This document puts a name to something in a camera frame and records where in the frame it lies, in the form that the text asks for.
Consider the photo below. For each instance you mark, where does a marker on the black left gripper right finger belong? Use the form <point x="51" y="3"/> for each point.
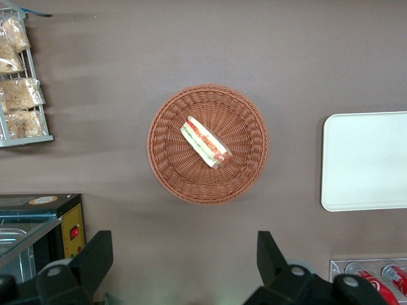
<point x="280" y="282"/>

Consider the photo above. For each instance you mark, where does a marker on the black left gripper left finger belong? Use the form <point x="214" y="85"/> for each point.
<point x="79" y="279"/>

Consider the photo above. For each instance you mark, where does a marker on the tray of packaged snacks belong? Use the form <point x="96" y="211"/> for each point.
<point x="28" y="141"/>

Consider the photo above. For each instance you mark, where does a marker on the cream plastic tray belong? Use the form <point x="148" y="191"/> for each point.
<point x="365" y="162"/>

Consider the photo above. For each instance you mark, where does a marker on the clear acrylic bottle rack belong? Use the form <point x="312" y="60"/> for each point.
<point x="337" y="270"/>

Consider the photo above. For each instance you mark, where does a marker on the black food warmer yellow panel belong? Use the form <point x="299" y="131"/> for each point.
<point x="71" y="219"/>

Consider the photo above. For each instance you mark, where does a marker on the red cola bottle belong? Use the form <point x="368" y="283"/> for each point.
<point x="375" y="286"/>
<point x="397" y="276"/>

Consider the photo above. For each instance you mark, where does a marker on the round brown wicker basket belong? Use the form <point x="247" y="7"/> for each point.
<point x="241" y="171"/>

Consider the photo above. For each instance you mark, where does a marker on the triangular sandwich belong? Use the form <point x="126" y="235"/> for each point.
<point x="205" y="143"/>

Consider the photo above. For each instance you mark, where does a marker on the clear bag of beige snacks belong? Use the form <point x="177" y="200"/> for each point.
<point x="19" y="93"/>
<point x="25" y="124"/>
<point x="9" y="60"/>
<point x="17" y="33"/>

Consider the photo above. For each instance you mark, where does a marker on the blue tape strip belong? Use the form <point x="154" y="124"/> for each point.
<point x="41" y="13"/>

